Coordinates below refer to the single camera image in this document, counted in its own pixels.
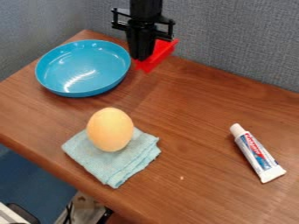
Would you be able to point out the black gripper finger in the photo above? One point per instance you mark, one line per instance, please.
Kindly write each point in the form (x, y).
(132, 40)
(146, 45)

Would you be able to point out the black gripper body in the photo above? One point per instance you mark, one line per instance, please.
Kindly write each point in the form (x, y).
(124, 21)

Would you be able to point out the red plastic block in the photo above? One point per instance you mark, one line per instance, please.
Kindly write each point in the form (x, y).
(163, 49)

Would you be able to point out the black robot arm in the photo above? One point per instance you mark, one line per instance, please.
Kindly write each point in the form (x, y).
(144, 9)

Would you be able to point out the blue plate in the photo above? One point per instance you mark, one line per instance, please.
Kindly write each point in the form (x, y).
(83, 68)

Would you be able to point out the orange egg-shaped object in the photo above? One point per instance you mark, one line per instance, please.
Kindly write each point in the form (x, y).
(110, 129)

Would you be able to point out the white object bottom corner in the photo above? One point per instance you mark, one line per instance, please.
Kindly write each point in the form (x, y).
(12, 214)

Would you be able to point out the light blue folded cloth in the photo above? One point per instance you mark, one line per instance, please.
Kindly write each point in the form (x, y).
(114, 167)

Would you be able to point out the white toothpaste tube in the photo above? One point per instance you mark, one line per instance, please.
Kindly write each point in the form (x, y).
(263, 163)

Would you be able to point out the grey bag under table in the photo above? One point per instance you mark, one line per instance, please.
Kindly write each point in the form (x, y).
(87, 210)

